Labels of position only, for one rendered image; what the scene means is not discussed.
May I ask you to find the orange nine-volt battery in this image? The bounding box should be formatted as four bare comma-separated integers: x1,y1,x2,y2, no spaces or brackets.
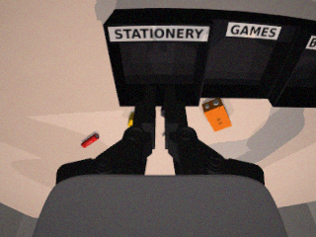
202,99,232,132

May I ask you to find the black three-compartment bin rack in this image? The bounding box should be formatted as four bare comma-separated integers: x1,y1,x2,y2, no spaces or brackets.
103,8,316,108

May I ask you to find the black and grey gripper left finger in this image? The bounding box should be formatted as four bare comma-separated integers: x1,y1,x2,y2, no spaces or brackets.
55,85,156,184

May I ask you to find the red battery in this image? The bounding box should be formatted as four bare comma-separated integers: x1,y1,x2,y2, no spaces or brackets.
81,133,100,148

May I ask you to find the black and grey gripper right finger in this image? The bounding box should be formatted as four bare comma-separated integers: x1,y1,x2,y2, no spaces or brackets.
164,85,265,184

